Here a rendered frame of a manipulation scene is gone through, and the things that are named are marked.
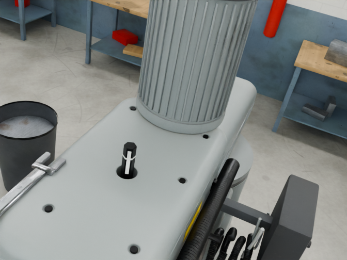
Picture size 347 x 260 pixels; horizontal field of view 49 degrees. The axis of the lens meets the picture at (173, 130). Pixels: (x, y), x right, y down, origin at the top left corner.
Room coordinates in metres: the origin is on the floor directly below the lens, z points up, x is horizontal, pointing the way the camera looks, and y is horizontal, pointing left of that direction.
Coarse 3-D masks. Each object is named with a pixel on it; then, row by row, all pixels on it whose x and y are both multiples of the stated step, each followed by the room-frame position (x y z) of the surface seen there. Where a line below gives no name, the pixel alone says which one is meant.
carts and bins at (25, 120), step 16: (0, 112) 2.26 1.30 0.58; (16, 112) 2.36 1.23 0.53; (32, 112) 2.41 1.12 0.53; (48, 112) 2.40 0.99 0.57; (0, 128) 2.17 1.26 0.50; (16, 128) 2.20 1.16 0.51; (32, 128) 2.24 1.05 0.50; (48, 128) 2.28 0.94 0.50; (0, 144) 1.99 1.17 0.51; (16, 144) 1.97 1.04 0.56; (32, 144) 2.01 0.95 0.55; (48, 144) 2.11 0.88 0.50; (0, 160) 2.02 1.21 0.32; (16, 160) 1.98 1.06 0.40; (32, 160) 2.01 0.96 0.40; (48, 160) 2.12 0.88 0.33; (16, 176) 1.99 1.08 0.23
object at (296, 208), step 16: (288, 192) 0.71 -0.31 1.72; (304, 192) 0.73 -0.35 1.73; (288, 208) 0.66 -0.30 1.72; (304, 208) 0.67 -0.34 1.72; (272, 224) 0.67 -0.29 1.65; (288, 224) 0.61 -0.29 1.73; (304, 224) 0.62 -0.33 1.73; (272, 240) 0.60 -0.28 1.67; (288, 240) 0.59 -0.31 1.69; (304, 240) 0.58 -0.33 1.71; (272, 256) 0.60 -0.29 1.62; (288, 256) 0.59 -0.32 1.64
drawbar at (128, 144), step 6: (126, 144) 0.49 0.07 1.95; (132, 144) 0.49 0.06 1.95; (126, 150) 0.48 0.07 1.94; (132, 150) 0.48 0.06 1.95; (126, 156) 0.48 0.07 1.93; (132, 156) 0.48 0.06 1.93; (126, 162) 0.48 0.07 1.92; (132, 162) 0.49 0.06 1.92; (132, 168) 0.49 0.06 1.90; (120, 174) 0.49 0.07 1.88; (126, 174) 0.48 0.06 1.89; (132, 174) 0.49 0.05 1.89
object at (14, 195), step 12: (48, 156) 0.48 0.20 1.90; (36, 168) 0.45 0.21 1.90; (48, 168) 0.45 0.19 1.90; (24, 180) 0.42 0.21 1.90; (36, 180) 0.42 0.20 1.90; (12, 192) 0.39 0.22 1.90; (24, 192) 0.39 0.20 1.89; (0, 204) 0.36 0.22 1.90; (12, 204) 0.37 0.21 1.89; (0, 216) 0.34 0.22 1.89
